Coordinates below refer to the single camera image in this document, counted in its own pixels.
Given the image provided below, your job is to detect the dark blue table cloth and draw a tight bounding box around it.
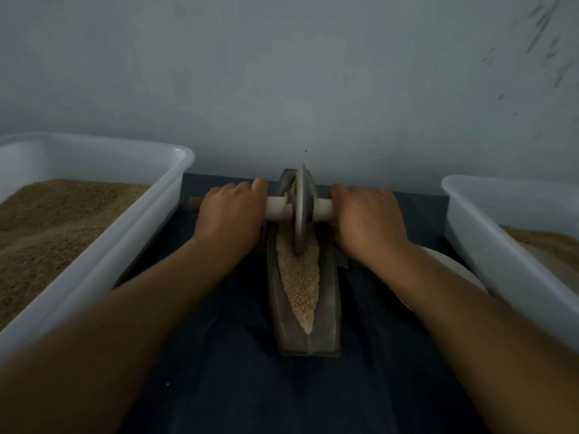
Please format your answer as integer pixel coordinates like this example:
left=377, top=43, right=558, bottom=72
left=118, top=172, right=494, bottom=434

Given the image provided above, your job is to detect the metal grinding wheel with handle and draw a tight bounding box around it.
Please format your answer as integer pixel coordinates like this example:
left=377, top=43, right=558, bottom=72
left=187, top=163, right=337, bottom=257

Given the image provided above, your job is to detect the large brown grain heap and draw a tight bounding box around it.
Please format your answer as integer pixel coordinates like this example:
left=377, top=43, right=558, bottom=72
left=500, top=225, right=579, bottom=272
left=0, top=178, right=150, bottom=331

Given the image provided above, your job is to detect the person's right forearm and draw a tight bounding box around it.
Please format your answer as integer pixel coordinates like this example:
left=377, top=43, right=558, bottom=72
left=375, top=250, right=579, bottom=434

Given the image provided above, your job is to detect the boat-shaped metal grinding trough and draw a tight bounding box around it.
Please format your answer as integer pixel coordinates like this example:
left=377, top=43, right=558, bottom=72
left=266, top=169, right=344, bottom=356

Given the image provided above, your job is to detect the white plastic scoop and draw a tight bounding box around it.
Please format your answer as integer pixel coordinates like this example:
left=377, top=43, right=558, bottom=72
left=523, top=243, right=579, bottom=295

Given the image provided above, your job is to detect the white round plate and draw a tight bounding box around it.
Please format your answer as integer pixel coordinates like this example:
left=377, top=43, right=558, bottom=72
left=398, top=245, right=490, bottom=313

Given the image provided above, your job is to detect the person's right hand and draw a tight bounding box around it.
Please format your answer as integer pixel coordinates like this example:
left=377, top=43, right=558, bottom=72
left=329, top=184, right=413, bottom=272

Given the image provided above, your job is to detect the person's left hand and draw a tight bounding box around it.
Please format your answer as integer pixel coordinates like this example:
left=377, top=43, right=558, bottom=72
left=192, top=178, right=270, bottom=263

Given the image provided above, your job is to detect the white plastic tub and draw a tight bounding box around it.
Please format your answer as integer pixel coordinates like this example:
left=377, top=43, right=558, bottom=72
left=0, top=131, right=195, bottom=358
left=441, top=174, right=579, bottom=351

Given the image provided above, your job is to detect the person's left forearm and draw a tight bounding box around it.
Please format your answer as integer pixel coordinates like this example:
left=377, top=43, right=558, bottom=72
left=0, top=239, right=238, bottom=434

